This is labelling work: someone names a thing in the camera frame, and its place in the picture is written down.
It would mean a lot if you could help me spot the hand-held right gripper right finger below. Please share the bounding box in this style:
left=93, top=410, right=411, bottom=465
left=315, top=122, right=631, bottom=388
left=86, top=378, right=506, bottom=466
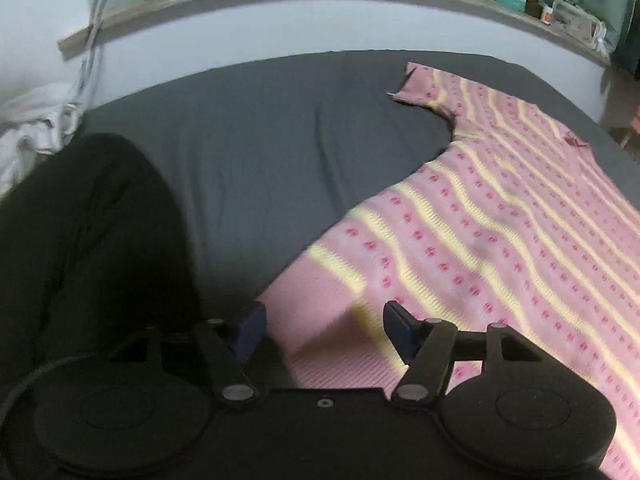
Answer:
left=382, top=300, right=544, bottom=405

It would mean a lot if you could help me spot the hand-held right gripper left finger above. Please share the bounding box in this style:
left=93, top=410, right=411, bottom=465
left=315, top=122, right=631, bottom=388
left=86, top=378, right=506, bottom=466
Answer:
left=106, top=301, right=269, bottom=407

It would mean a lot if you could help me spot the pink yellow striped sweater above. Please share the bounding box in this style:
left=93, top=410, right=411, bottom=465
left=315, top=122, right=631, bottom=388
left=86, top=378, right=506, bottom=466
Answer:
left=260, top=61, right=640, bottom=480

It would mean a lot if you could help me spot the person's leg in black pants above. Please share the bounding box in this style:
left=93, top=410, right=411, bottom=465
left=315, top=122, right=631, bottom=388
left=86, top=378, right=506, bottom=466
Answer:
left=0, top=132, right=203, bottom=411

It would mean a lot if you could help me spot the grey bed sheet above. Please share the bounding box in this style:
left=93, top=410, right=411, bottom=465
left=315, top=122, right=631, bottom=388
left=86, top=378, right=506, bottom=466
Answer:
left=75, top=50, right=640, bottom=361

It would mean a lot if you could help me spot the white bedding cloth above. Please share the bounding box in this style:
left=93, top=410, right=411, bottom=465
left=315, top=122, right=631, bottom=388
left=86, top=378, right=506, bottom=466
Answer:
left=0, top=82, right=85, bottom=197

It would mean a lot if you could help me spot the clear plastic container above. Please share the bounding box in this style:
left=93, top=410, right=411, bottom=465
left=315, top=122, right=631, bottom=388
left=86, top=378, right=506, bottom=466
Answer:
left=550, top=0, right=610, bottom=52

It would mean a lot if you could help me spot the grey cable bundle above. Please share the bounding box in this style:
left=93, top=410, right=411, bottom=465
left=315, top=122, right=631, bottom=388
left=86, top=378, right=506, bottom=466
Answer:
left=75, top=0, right=128, bottom=107

